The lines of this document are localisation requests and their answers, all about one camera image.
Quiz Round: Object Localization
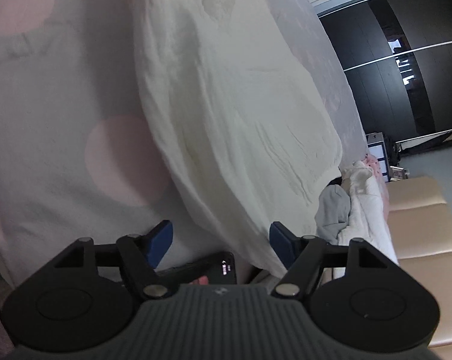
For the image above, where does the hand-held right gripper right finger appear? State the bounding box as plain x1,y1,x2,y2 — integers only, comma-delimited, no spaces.
269,222,397,299

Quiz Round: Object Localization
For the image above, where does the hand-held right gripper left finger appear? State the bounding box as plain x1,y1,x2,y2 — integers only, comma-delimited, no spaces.
53,220,173,301

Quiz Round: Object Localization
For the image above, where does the white crinkled garment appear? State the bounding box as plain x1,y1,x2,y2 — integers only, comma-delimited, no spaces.
128,0,343,275

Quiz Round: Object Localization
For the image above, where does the light grey garment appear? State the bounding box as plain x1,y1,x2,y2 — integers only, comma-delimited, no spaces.
315,185,351,247

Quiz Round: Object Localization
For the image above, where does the white fluffy cloth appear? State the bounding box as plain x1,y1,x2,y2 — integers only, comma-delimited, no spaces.
329,160,399,280

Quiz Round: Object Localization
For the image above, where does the pink dark-spotted garment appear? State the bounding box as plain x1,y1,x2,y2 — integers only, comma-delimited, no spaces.
363,154,390,211

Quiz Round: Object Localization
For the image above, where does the white nightstand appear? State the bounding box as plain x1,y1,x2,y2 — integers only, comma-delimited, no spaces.
366,131,390,183

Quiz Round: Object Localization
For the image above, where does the beige padded headboard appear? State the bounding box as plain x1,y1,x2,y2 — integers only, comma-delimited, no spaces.
385,175,452,348

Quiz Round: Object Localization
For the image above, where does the black bag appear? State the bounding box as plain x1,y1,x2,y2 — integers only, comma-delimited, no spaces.
384,137,399,162

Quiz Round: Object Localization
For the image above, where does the grey pink-dotted bed sheet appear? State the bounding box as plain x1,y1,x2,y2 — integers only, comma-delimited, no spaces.
0,0,369,297

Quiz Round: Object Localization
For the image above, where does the black sliding-door wardrobe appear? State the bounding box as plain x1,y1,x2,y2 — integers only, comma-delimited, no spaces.
314,0,452,155

